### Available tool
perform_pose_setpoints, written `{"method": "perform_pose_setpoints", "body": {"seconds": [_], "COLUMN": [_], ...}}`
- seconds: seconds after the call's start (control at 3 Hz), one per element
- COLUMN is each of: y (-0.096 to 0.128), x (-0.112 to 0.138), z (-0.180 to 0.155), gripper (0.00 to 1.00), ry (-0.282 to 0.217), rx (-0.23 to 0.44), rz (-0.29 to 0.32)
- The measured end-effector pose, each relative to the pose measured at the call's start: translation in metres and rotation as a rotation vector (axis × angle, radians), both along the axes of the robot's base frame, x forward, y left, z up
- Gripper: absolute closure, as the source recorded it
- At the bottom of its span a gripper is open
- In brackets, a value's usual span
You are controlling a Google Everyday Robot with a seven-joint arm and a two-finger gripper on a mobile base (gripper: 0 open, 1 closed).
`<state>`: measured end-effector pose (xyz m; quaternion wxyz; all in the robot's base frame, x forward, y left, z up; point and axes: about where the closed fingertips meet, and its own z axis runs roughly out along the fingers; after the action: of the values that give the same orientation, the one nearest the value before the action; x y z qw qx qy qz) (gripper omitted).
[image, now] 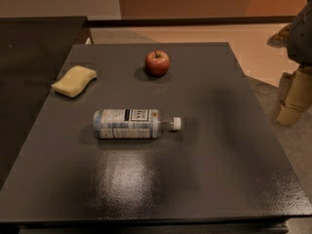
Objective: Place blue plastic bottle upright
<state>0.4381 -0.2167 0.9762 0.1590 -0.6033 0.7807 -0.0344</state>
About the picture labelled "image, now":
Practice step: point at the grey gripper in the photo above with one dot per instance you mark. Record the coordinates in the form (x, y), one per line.
(301, 39)

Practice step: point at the blue plastic water bottle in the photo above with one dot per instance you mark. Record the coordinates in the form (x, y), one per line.
(133, 124)

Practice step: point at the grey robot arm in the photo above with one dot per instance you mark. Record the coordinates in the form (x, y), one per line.
(300, 40)

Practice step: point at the red apple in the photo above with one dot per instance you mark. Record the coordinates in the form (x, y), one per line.
(157, 63)

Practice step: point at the yellow sponge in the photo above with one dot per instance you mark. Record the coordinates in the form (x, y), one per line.
(74, 81)

